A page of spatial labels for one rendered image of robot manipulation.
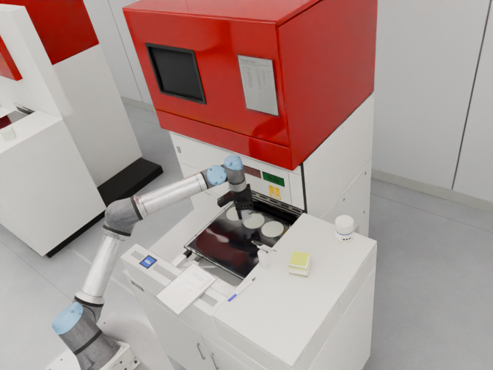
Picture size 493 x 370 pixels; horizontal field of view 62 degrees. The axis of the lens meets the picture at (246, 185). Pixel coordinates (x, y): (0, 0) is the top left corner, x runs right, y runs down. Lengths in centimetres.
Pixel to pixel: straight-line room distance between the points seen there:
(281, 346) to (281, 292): 21
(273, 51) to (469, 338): 193
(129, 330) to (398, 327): 154
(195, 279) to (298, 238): 45
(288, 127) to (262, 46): 31
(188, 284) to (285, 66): 90
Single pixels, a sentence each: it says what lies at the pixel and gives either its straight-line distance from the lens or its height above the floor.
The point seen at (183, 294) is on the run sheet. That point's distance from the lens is 164.
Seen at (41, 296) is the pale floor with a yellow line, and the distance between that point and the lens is 341.
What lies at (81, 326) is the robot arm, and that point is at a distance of 162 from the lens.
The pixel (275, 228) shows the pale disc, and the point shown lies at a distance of 188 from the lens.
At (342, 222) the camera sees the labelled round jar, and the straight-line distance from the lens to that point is 166.
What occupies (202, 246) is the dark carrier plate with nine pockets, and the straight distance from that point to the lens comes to 188.
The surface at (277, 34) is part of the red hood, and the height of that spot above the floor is 177.
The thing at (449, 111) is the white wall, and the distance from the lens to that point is 305.
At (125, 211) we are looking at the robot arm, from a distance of 155.
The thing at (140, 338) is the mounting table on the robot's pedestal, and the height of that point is 82.
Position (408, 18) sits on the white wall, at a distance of 290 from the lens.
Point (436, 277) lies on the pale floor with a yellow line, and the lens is 290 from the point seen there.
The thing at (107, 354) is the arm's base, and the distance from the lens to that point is 163.
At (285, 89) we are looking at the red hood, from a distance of 147.
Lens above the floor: 222
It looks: 38 degrees down
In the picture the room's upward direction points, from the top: 11 degrees counter-clockwise
